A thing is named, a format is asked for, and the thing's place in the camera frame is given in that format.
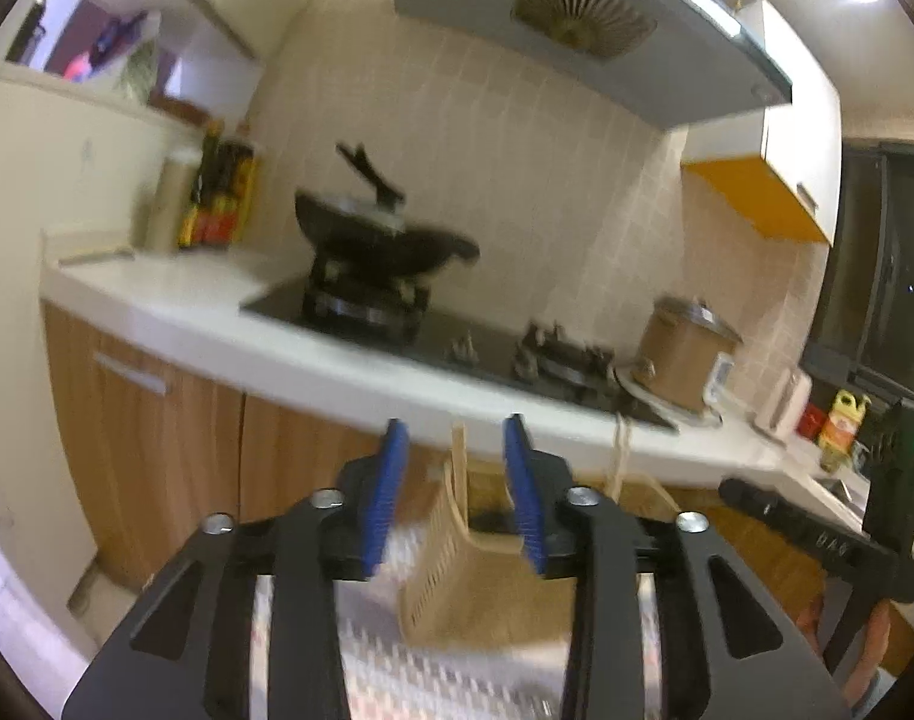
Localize red label sauce bottle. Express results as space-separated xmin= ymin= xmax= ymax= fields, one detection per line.
xmin=202 ymin=133 xmax=254 ymax=247

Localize dark soy sauce bottle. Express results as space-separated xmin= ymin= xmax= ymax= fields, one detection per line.
xmin=176 ymin=118 xmax=226 ymax=250

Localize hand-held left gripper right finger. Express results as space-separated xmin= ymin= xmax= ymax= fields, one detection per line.
xmin=502 ymin=414 xmax=854 ymax=720

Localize grey range hood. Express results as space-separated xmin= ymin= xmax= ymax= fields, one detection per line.
xmin=392 ymin=0 xmax=795 ymax=130

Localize patterned bag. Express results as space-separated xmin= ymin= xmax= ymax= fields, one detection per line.
xmin=62 ymin=10 xmax=163 ymax=104

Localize white kitchen counter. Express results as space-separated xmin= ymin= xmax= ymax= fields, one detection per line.
xmin=39 ymin=227 xmax=885 ymax=515

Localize yellow sauce bottle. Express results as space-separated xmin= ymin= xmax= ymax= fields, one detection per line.
xmin=241 ymin=146 xmax=266 ymax=239

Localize person's right hand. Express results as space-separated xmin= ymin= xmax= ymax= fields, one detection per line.
xmin=796 ymin=592 xmax=899 ymax=710

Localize dark window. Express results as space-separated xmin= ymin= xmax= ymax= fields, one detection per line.
xmin=800 ymin=141 xmax=914 ymax=400

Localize wooden base cabinet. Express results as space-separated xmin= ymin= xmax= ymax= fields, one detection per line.
xmin=41 ymin=298 xmax=914 ymax=680

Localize black gas stove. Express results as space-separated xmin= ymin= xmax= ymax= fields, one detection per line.
xmin=239 ymin=261 xmax=681 ymax=434

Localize white and yellow wall cabinet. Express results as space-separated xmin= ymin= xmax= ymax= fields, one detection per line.
xmin=680 ymin=0 xmax=845 ymax=245

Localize white electric kettle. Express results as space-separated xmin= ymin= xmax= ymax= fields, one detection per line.
xmin=752 ymin=365 xmax=813 ymax=443

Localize brown rice cooker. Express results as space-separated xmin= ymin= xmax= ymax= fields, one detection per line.
xmin=632 ymin=296 xmax=744 ymax=416

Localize white canister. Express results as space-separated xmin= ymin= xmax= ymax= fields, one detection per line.
xmin=145 ymin=150 xmax=203 ymax=253

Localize striped woven tablecloth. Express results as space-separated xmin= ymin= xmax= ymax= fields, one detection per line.
xmin=248 ymin=521 xmax=675 ymax=720

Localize beige plastic utensil basket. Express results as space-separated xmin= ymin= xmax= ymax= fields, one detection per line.
xmin=397 ymin=457 xmax=684 ymax=650

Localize yellow oil bottle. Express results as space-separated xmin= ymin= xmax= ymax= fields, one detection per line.
xmin=817 ymin=388 xmax=872 ymax=471

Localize glass wok lid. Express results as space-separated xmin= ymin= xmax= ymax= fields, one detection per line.
xmin=314 ymin=191 xmax=413 ymax=235

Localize black wok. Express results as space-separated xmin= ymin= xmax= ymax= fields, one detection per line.
xmin=293 ymin=141 xmax=482 ymax=280

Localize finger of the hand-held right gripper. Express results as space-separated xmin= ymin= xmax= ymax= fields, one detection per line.
xmin=718 ymin=477 xmax=797 ymax=539

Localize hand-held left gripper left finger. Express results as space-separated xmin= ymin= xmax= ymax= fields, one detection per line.
xmin=61 ymin=418 xmax=411 ymax=720

